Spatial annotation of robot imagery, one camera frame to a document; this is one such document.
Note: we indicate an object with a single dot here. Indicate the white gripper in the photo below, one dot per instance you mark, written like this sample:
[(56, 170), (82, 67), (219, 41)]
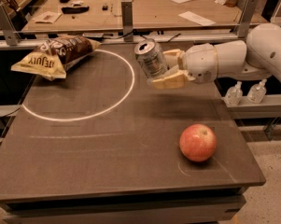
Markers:
[(198, 61)]

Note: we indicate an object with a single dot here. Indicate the silver green 7up can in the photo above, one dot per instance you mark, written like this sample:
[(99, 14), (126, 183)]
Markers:
[(150, 57)]

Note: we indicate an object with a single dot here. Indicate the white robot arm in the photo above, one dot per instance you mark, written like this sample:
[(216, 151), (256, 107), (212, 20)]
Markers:
[(257, 57)]

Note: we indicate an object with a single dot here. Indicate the white paper sheet small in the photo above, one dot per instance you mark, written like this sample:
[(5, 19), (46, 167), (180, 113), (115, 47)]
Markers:
[(190, 16)]

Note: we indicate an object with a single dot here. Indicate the clear sanitizer bottle left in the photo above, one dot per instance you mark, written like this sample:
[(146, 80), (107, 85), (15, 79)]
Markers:
[(234, 94)]

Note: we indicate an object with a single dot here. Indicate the clear sanitizer bottle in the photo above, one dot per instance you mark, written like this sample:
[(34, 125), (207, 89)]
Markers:
[(234, 94), (257, 92)]

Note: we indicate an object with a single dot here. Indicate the red apple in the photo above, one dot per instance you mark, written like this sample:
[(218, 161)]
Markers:
[(198, 142)]

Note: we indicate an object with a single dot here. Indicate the clear sanitizer bottle right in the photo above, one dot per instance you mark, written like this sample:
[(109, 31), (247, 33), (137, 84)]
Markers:
[(257, 92)]

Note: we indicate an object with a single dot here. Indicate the small black block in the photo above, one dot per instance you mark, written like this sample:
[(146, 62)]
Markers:
[(105, 7)]

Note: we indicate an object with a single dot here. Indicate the black remote on bench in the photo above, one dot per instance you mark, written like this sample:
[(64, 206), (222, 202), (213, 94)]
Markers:
[(75, 10)]

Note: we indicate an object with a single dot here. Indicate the brown yellow chip bag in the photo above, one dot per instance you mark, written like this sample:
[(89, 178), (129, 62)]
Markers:
[(56, 56)]

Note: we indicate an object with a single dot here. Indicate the wooden workbench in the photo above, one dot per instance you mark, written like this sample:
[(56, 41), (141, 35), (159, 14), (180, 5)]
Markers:
[(147, 15)]

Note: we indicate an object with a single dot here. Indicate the small card on bench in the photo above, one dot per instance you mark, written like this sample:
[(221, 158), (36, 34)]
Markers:
[(47, 17)]

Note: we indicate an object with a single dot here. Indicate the middle metal bracket post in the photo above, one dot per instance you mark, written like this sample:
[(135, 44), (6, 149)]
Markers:
[(127, 20)]

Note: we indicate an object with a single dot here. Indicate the metal bracket post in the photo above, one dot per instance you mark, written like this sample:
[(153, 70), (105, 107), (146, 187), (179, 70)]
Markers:
[(10, 34), (242, 27), (127, 20)]

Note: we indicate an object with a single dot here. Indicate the right metal bracket post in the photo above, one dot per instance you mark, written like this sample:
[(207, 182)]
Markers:
[(242, 27)]

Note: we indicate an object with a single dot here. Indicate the left metal bracket post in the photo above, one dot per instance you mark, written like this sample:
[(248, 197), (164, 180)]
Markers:
[(10, 34)]

